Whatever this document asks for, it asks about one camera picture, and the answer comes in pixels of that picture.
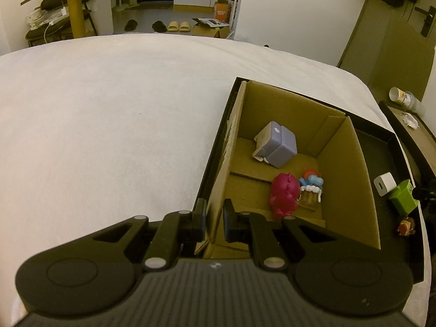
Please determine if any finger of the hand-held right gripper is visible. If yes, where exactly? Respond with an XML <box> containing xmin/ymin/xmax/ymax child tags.
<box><xmin>413</xmin><ymin>183</ymin><xmax>436</xmax><ymax>207</ymax></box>

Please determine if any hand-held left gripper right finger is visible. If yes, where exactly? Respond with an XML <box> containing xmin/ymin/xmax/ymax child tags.
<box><xmin>223</xmin><ymin>198</ymin><xmax>380</xmax><ymax>274</ymax></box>

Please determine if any brown toy figure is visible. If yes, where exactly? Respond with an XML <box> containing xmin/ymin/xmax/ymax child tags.
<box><xmin>396</xmin><ymin>215</ymin><xmax>417</xmax><ymax>236</ymax></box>

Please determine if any black tray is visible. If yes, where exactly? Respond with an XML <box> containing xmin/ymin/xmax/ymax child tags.
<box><xmin>191</xmin><ymin>77</ymin><xmax>426</xmax><ymax>285</ymax></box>

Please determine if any red and blue toy figure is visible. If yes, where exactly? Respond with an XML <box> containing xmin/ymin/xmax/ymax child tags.
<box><xmin>299</xmin><ymin>166</ymin><xmax>323</xmax><ymax>212</ymax></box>

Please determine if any olive door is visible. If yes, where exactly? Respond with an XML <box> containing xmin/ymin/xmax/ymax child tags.
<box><xmin>337</xmin><ymin>0</ymin><xmax>436</xmax><ymax>103</ymax></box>

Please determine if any purple cube toy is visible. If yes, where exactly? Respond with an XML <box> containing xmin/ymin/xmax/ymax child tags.
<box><xmin>252</xmin><ymin>121</ymin><xmax>298</xmax><ymax>168</ymax></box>

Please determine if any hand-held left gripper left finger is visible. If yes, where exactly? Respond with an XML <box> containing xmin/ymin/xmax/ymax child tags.
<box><xmin>54</xmin><ymin>198</ymin><xmax>208</xmax><ymax>274</ymax></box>

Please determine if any white charger cube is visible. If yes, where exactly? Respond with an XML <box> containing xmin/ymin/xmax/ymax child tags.
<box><xmin>374</xmin><ymin>174</ymin><xmax>396</xmax><ymax>197</ymax></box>

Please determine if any dark door handle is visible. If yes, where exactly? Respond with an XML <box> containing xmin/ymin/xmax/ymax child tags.
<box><xmin>415</xmin><ymin>5</ymin><xmax>434</xmax><ymax>38</ymax></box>

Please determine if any green cube box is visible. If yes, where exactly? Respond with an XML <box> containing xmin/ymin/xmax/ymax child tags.
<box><xmin>388</xmin><ymin>179</ymin><xmax>419</xmax><ymax>213</ymax></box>

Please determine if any dark chair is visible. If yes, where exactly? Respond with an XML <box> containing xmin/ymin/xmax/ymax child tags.
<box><xmin>25</xmin><ymin>0</ymin><xmax>93</xmax><ymax>46</ymax></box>

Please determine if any pink toy figure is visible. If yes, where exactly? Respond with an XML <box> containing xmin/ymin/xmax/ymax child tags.
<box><xmin>269</xmin><ymin>172</ymin><xmax>300</xmax><ymax>221</ymax></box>

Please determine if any white bed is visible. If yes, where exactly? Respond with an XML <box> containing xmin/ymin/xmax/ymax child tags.
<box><xmin>0</xmin><ymin>33</ymin><xmax>426</xmax><ymax>327</ymax></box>

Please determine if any black side table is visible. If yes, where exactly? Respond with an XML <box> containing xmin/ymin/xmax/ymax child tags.
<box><xmin>379</xmin><ymin>100</ymin><xmax>436</xmax><ymax>184</ymax></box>

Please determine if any small cardboard box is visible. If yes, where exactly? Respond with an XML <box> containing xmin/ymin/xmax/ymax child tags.
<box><xmin>195</xmin><ymin>80</ymin><xmax>380</xmax><ymax>259</ymax></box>

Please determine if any printed paper cup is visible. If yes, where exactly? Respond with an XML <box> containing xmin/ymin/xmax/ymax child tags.
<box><xmin>389</xmin><ymin>87</ymin><xmax>421</xmax><ymax>112</ymax></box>

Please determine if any small white object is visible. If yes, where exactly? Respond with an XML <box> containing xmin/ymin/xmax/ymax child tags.
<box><xmin>401</xmin><ymin>112</ymin><xmax>419</xmax><ymax>130</ymax></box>

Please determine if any brown shipping carton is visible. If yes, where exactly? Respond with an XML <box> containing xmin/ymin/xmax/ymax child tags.
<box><xmin>191</xmin><ymin>18</ymin><xmax>230</xmax><ymax>39</ymax></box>

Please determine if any round table with yellow leg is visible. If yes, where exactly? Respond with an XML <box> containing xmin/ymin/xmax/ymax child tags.
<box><xmin>20</xmin><ymin>0</ymin><xmax>111</xmax><ymax>39</ymax></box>

